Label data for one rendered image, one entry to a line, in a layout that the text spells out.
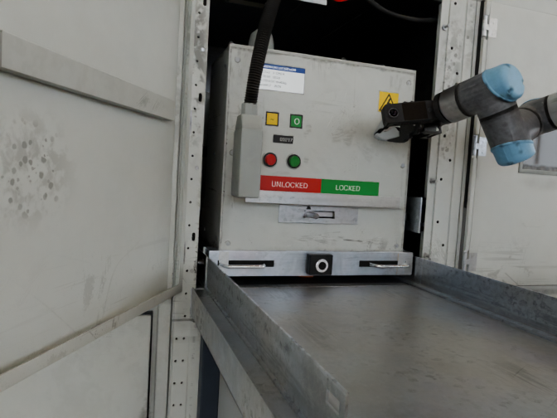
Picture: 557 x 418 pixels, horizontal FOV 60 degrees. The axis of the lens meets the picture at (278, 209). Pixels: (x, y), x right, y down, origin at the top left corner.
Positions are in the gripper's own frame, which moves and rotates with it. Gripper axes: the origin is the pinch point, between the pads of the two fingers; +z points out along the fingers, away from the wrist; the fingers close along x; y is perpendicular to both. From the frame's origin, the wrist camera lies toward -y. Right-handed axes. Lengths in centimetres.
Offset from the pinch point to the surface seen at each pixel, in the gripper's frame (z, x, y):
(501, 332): -29, -47, -5
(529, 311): -30, -44, 4
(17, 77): -21, -8, -81
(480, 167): -9.9, -9.7, 26.1
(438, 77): -10.0, 13.0, 13.9
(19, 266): -14, -30, -80
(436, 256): 0.5, -31.3, 17.1
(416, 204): 0.4, -17.6, 12.0
